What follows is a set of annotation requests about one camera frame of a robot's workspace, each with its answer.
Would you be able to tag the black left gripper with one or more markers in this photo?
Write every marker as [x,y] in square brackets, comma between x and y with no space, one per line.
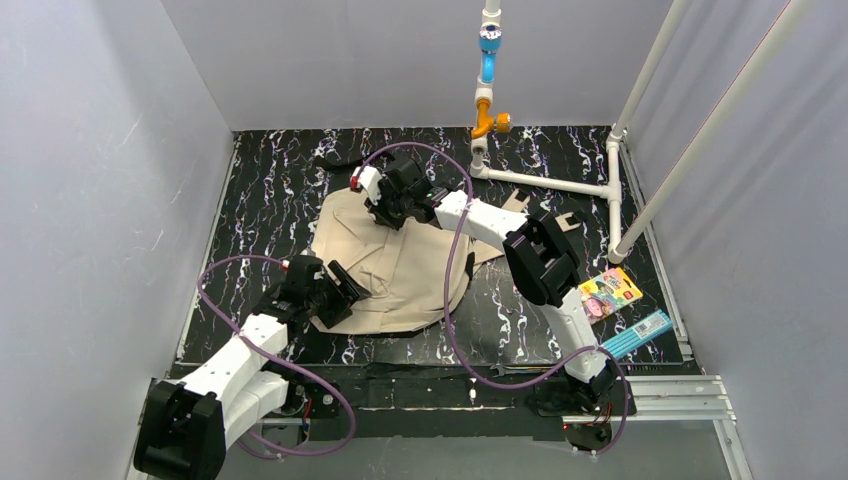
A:
[337,294]

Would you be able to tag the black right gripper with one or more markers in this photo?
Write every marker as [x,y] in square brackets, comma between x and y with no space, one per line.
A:
[387,208]

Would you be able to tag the beige canvas backpack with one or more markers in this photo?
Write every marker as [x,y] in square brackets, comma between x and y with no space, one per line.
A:
[414,274]

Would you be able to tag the colourful crayon box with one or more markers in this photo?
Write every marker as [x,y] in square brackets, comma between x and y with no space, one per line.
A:
[607,293]

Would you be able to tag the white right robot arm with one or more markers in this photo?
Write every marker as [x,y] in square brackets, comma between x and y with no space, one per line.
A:
[542,262]

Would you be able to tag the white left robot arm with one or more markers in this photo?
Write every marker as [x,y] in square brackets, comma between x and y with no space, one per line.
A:
[189,424]

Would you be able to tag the blue orange pipe fitting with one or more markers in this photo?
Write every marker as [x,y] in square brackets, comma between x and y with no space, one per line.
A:
[489,41]

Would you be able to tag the light blue barcode book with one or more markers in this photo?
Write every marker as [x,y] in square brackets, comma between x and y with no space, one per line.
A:
[638,335]

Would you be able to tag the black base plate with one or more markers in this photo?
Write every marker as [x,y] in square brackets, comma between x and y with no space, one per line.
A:
[415,401]

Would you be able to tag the white PVC pipe frame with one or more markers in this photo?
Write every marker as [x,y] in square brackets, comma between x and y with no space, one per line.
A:
[660,107]

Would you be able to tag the aluminium rail frame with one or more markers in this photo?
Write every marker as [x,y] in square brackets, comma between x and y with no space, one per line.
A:
[657,398]

